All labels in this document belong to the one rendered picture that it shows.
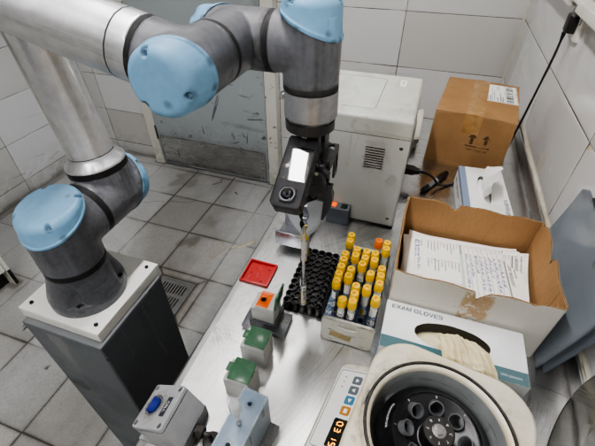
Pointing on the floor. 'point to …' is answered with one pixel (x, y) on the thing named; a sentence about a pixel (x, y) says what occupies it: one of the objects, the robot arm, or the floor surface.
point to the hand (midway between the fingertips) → (304, 231)
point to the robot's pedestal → (120, 359)
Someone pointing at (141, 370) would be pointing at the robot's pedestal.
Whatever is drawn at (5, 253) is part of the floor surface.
